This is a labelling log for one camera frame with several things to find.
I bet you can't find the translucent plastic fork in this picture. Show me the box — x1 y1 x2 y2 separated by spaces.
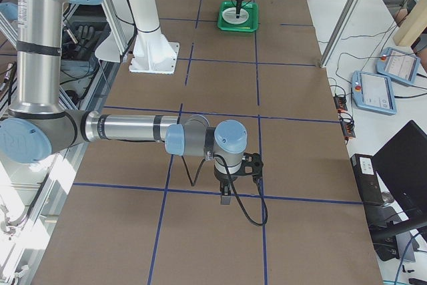
223 10 249 19

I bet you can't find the white round plate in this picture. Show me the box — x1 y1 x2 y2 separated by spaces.
222 7 250 25

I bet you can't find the green plastic tray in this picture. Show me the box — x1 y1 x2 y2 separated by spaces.
217 1 258 33

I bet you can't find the orange black electronics module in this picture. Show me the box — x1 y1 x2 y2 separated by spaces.
333 95 348 113

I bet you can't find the black box device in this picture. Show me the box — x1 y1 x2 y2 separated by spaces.
350 154 384 206

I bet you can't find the near blue teach pendant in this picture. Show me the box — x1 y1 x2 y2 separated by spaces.
352 71 397 115

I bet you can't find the blue teach pendant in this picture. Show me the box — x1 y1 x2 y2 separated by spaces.
376 47 420 86
352 71 397 115

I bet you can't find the far blue teach pendant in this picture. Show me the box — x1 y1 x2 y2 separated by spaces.
376 47 420 86

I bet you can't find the wooden beam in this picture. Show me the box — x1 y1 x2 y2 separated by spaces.
393 0 427 47

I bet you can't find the black laptop computer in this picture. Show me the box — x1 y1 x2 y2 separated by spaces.
373 120 426 218

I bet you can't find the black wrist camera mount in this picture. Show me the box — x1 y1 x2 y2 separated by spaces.
242 153 264 178

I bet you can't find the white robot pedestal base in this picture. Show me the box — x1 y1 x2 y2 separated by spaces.
129 0 179 75

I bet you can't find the aluminium frame post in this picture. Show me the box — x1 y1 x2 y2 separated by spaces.
320 0 360 68

